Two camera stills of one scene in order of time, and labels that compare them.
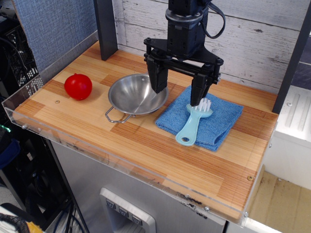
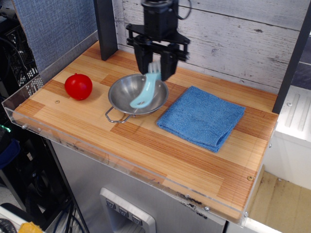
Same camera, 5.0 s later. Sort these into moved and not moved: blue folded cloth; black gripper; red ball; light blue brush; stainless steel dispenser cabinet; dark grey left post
Moved: light blue brush; black gripper
Not moved: red ball; dark grey left post; stainless steel dispenser cabinet; blue folded cloth
